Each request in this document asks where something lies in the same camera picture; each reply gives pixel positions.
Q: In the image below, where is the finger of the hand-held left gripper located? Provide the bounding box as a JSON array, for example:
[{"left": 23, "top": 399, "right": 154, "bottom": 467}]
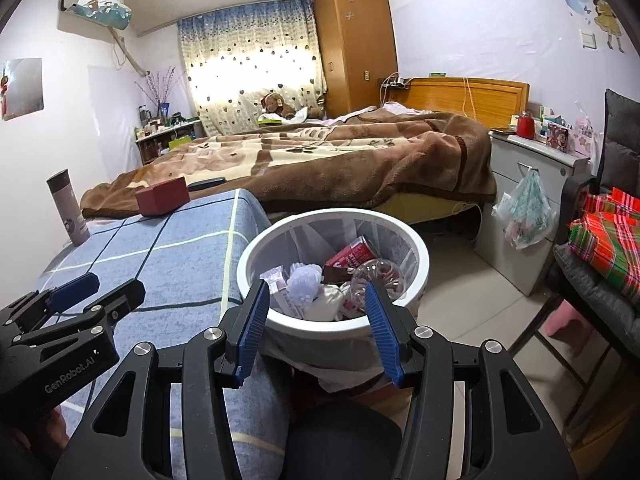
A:
[
  {"left": 0, "top": 272, "right": 100, "bottom": 334},
  {"left": 12, "top": 278, "right": 147, "bottom": 346}
]

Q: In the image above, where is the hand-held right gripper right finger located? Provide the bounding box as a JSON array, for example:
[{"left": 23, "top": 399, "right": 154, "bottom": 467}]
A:
[{"left": 363, "top": 280, "right": 578, "bottom": 480}]

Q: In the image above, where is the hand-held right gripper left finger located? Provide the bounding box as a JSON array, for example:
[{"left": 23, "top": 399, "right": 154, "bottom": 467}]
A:
[{"left": 52, "top": 277, "right": 272, "bottom": 480}]

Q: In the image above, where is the small purple carton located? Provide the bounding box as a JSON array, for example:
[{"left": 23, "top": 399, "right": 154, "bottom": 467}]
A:
[{"left": 260, "top": 266, "right": 297, "bottom": 317}]

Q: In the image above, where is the clear plastic bottle red label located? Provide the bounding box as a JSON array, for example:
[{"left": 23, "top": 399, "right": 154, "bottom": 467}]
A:
[{"left": 350, "top": 258, "right": 405, "bottom": 318}]

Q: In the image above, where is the cream paper bag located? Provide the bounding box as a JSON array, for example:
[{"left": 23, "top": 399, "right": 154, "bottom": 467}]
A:
[{"left": 302, "top": 284, "right": 347, "bottom": 322}]

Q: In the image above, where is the white round waste bin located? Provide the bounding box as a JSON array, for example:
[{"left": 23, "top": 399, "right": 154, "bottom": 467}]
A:
[{"left": 236, "top": 208, "right": 431, "bottom": 393}]

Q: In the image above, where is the lavender foam wrap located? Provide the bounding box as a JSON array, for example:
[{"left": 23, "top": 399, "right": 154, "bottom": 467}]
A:
[{"left": 289, "top": 263, "right": 323, "bottom": 306}]

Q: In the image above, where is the red cartoon drink can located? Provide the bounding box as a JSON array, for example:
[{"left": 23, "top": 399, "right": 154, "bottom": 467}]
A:
[{"left": 325, "top": 236, "right": 382, "bottom": 273}]

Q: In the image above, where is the person's left hand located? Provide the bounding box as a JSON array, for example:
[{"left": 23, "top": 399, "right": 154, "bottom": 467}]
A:
[{"left": 45, "top": 402, "right": 78, "bottom": 456}]

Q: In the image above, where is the grey thermos flask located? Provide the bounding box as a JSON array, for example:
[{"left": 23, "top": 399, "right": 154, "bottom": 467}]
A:
[{"left": 46, "top": 170, "right": 91, "bottom": 247}]

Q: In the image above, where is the dark red box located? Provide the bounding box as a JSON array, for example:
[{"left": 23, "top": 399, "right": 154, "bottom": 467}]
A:
[{"left": 135, "top": 177, "right": 191, "bottom": 218}]

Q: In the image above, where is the black round seat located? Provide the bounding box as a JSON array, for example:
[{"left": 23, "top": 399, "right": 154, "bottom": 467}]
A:
[{"left": 285, "top": 400, "right": 406, "bottom": 480}]

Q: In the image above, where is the black remote control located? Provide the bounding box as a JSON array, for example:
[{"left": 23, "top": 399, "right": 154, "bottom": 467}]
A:
[{"left": 187, "top": 176, "right": 226, "bottom": 192}]

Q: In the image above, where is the small cluttered shelf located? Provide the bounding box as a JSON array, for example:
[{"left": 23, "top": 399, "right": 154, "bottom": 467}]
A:
[{"left": 134, "top": 120, "right": 203, "bottom": 166}]

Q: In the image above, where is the bed with brown blanket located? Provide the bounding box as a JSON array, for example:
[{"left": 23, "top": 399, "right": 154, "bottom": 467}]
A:
[{"left": 80, "top": 109, "right": 497, "bottom": 221}]

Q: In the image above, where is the pink stool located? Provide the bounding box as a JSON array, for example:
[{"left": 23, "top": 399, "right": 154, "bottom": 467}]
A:
[{"left": 542, "top": 305, "right": 583, "bottom": 338}]

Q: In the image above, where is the hanging plastic bag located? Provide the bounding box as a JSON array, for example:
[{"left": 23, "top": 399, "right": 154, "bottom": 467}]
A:
[{"left": 492, "top": 170, "right": 558, "bottom": 251}]

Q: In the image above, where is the vase with purple branches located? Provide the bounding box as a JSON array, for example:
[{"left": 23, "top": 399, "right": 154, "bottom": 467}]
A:
[{"left": 135, "top": 66, "right": 188, "bottom": 117}]

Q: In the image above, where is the grey bedside cabinet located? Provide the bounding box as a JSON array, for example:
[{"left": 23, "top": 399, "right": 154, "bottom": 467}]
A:
[{"left": 474, "top": 129, "right": 591, "bottom": 297}]

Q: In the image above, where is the brown teddy bear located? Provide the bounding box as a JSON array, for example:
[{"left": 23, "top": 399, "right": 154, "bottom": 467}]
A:
[{"left": 260, "top": 92, "right": 296, "bottom": 120}]

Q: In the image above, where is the pale pink bedding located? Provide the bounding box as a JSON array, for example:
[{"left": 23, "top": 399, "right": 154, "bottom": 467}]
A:
[{"left": 382, "top": 101, "right": 431, "bottom": 116}]

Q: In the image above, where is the black chair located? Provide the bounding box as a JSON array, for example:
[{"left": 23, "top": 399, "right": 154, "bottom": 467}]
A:
[{"left": 505, "top": 89, "right": 640, "bottom": 453}]

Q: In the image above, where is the air conditioner pipe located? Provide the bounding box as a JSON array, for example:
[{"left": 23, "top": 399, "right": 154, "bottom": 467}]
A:
[{"left": 107, "top": 27, "right": 151, "bottom": 73}]

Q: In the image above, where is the red green plaid bag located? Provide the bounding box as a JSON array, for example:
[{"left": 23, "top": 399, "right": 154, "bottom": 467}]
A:
[{"left": 567, "top": 187, "right": 640, "bottom": 306}]

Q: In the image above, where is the wooden headboard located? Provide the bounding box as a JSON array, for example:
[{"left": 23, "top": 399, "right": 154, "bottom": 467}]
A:
[{"left": 400, "top": 76, "right": 531, "bottom": 131}]

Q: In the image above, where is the teal white box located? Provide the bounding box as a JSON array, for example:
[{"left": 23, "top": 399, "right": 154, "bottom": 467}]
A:
[{"left": 537, "top": 105, "right": 566, "bottom": 136}]

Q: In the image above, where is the pink floral bag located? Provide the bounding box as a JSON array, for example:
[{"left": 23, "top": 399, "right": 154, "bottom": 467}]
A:
[{"left": 575, "top": 115, "right": 593, "bottom": 156}]

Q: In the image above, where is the heart print curtain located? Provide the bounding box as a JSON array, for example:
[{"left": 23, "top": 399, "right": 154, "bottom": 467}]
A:
[{"left": 177, "top": 0, "right": 328, "bottom": 136}]

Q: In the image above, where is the wooden wardrobe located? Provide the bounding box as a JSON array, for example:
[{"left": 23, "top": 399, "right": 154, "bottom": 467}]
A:
[{"left": 312, "top": 0, "right": 399, "bottom": 118}]

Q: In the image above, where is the silver wall mirror sheet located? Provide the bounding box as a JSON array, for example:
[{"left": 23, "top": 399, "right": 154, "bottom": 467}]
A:
[{"left": 1, "top": 57, "right": 45, "bottom": 121}]

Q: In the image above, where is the wall air conditioner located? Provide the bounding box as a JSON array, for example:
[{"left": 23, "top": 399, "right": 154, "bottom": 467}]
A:
[{"left": 59, "top": 0, "right": 132, "bottom": 28}]

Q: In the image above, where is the cartoon wall sticker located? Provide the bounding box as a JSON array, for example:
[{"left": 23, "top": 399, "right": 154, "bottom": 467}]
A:
[{"left": 552, "top": 0, "right": 628, "bottom": 53}]

